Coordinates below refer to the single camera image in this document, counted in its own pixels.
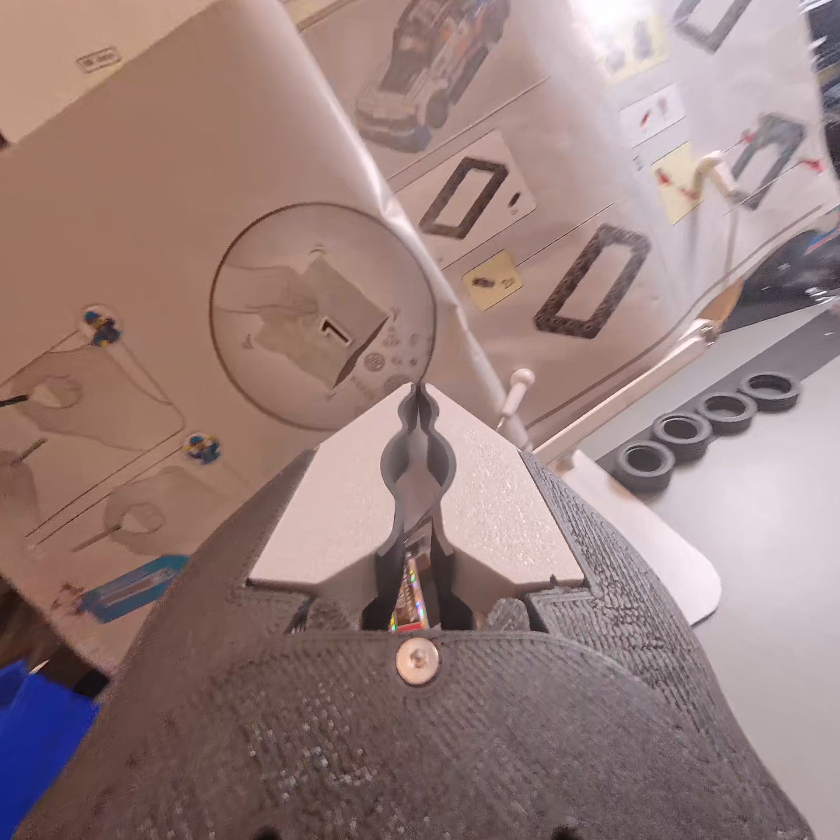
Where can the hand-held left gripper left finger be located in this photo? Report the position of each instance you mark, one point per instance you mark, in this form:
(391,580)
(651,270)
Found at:
(328,518)

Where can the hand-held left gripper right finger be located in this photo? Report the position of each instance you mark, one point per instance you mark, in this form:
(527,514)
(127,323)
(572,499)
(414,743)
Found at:
(505,518)

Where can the lego instruction booklet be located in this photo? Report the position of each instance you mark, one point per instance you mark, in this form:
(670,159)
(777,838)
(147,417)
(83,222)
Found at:
(164,197)

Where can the lego set box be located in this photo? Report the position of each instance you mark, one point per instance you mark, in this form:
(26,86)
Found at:
(787,275)

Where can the holographic sticker sheet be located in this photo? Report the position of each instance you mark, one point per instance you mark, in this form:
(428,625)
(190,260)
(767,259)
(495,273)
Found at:
(410,590)

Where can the white book stand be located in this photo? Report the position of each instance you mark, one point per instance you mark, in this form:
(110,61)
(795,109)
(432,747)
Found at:
(656,558)

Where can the blue plastic bin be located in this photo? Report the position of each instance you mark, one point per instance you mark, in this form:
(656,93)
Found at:
(39,741)

